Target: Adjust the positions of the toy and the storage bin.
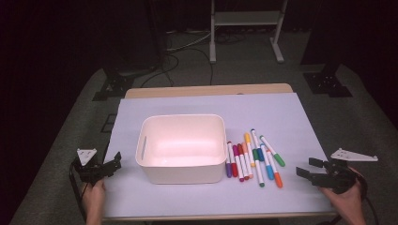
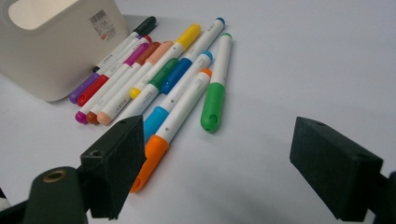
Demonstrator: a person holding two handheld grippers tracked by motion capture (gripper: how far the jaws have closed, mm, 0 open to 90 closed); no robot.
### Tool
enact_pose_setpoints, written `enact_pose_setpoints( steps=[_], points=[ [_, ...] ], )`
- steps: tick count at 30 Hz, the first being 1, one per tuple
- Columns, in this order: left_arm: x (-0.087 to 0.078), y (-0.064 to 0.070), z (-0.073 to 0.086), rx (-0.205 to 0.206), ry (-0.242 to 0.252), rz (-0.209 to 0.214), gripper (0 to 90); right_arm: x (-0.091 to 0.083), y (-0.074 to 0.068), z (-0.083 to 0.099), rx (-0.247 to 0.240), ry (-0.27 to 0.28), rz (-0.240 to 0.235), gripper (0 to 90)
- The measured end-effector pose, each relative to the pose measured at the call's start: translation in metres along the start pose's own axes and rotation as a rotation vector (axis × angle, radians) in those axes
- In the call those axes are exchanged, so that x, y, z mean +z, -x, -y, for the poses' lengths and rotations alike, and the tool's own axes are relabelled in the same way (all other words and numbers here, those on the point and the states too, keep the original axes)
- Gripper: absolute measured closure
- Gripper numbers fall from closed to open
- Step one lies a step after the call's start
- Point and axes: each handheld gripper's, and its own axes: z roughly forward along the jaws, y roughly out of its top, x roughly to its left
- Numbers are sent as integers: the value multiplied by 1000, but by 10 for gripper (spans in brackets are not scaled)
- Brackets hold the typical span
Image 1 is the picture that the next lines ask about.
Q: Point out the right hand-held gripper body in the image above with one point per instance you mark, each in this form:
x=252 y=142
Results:
x=339 y=178

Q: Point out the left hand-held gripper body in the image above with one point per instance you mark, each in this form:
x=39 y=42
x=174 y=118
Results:
x=90 y=172

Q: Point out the dark red marker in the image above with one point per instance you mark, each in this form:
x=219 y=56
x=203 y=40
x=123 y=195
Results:
x=245 y=170

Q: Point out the white plastic bin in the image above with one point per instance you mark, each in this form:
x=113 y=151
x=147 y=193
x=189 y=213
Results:
x=181 y=146

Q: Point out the dark blue marker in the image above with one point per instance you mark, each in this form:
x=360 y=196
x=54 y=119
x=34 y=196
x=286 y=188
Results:
x=255 y=139

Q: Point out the yellow marker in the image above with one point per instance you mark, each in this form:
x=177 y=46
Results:
x=247 y=139

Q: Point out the person's left hand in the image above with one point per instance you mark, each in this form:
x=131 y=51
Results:
x=94 y=192

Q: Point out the person's right hand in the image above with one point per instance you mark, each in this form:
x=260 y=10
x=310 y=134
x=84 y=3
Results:
x=349 y=201

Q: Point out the black stand base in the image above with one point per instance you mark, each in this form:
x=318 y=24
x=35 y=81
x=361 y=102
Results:
x=327 y=83
x=114 y=86

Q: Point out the purple marker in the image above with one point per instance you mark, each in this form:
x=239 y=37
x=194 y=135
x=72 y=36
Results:
x=228 y=170

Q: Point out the white paper sheet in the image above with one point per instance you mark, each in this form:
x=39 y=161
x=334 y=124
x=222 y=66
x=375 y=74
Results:
x=187 y=103

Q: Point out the white metal stand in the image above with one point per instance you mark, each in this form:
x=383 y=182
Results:
x=245 y=18

